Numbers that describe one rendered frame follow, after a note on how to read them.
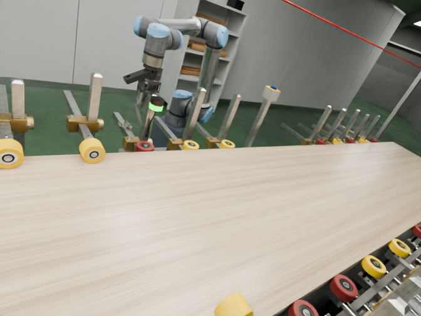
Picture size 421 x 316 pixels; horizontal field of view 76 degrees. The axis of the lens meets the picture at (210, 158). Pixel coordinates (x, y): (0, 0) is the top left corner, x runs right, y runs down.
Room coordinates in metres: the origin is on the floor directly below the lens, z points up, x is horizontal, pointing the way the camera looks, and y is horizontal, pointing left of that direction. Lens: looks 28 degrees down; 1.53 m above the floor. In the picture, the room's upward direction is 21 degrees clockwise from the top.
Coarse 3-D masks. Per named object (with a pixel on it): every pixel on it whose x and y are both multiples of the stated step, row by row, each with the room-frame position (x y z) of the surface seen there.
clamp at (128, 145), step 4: (124, 140) 1.09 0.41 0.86; (128, 140) 1.09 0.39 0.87; (132, 140) 1.10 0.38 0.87; (136, 140) 1.11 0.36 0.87; (140, 140) 1.13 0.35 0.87; (148, 140) 1.16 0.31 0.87; (124, 144) 1.09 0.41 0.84; (128, 144) 1.08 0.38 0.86; (132, 144) 1.09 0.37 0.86; (124, 148) 1.08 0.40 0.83; (128, 148) 1.08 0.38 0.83; (132, 148) 1.10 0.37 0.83
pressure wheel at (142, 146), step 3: (141, 141) 1.06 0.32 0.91; (144, 141) 1.07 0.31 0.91; (138, 144) 1.03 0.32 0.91; (141, 144) 1.04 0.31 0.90; (144, 144) 1.04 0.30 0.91; (147, 144) 1.06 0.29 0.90; (150, 144) 1.07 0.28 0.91; (138, 147) 1.01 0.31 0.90; (141, 147) 1.01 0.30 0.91; (144, 147) 1.03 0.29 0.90; (147, 147) 1.04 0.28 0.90; (150, 147) 1.04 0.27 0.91; (153, 147) 1.05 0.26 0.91; (135, 150) 1.02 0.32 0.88; (138, 150) 1.01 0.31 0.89; (141, 150) 1.01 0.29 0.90; (144, 150) 1.01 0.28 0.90; (147, 150) 1.01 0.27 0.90; (150, 150) 1.02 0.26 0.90
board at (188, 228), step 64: (0, 192) 0.52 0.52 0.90; (64, 192) 0.61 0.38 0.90; (128, 192) 0.72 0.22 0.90; (192, 192) 0.85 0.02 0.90; (256, 192) 1.02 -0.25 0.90; (320, 192) 1.25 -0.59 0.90; (384, 192) 1.56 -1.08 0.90; (0, 256) 0.36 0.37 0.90; (64, 256) 0.42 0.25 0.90; (128, 256) 0.48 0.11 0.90; (192, 256) 0.56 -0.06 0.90; (256, 256) 0.65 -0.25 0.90; (320, 256) 0.77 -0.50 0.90
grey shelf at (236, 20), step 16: (192, 0) 3.82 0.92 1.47; (208, 0) 3.86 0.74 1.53; (176, 16) 4.03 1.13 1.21; (224, 16) 4.64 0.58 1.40; (240, 16) 4.49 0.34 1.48; (240, 32) 4.36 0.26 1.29; (224, 48) 4.57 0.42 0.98; (176, 64) 3.81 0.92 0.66; (192, 64) 4.41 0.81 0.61; (224, 64) 4.48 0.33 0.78; (160, 80) 4.03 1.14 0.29; (176, 80) 3.75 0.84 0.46; (192, 80) 3.94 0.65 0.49; (224, 80) 4.37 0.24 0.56; (160, 96) 3.95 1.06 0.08; (192, 96) 4.36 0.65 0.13
